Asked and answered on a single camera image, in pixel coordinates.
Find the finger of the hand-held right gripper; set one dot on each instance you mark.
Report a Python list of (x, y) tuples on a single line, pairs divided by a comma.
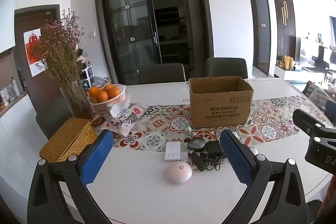
[(305, 119)]

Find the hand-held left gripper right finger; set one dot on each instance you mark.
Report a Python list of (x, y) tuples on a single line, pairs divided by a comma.
[(236, 158)]

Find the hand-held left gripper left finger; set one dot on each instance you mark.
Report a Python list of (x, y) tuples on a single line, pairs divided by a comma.
[(97, 158)]

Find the black round case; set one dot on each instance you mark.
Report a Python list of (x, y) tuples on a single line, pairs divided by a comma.
[(197, 144)]

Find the brown cardboard box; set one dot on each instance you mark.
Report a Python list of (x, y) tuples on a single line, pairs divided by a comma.
[(220, 108)]

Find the pink round device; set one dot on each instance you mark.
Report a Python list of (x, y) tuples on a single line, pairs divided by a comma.
[(178, 172)]

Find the small white box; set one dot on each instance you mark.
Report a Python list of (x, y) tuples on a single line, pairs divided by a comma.
[(172, 150)]

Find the person's right forearm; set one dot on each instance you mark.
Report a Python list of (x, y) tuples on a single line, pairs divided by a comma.
[(329, 200)]

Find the yellow woven wicker box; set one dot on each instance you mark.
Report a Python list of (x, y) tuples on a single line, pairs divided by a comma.
[(65, 140)]

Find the small brown coaster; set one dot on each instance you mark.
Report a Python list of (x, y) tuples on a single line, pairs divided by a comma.
[(97, 120)]

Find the black charger plug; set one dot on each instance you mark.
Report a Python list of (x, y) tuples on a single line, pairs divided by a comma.
[(197, 161)]

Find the white tv cabinet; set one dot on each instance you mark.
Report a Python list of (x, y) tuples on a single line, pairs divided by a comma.
[(294, 75)]

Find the floral cloth tissue cover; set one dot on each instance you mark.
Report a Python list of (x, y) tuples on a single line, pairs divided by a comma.
[(128, 119)]

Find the white tissue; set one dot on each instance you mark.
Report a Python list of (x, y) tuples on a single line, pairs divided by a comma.
[(118, 109)]

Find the white fruit basket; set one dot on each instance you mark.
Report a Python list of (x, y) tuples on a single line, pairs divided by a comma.
[(107, 106)]

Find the yellow paper bags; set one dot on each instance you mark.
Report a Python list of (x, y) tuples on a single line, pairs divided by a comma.
[(288, 62)]

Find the dark dining chair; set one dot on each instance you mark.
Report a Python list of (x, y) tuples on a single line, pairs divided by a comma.
[(50, 121)]

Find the orange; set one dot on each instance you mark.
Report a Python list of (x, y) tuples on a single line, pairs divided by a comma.
[(102, 96), (108, 87), (94, 91), (114, 92)]

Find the patterned table runner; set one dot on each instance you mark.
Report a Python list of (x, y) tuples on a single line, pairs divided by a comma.
[(157, 138)]

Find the white shelf with items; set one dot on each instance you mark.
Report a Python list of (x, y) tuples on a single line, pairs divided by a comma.
[(85, 71)]

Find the grey dining chair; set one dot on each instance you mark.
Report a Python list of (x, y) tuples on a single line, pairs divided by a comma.
[(227, 67), (161, 74)]

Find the dark hallway door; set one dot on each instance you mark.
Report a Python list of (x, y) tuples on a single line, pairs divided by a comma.
[(262, 35)]

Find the dried flower bouquet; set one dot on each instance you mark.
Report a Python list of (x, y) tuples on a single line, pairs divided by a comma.
[(59, 48)]

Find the red and white poster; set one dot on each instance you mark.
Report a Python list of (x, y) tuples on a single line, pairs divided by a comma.
[(31, 43)]

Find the dark sliding glass door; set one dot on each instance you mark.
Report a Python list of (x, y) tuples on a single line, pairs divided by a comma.
[(131, 29)]

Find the brown wooden door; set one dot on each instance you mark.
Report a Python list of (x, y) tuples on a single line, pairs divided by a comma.
[(26, 22)]

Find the dark slatted wall panel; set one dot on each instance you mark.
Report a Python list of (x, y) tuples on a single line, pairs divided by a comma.
[(283, 40)]

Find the gold wall ornament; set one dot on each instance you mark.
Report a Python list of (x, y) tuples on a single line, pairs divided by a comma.
[(284, 12)]

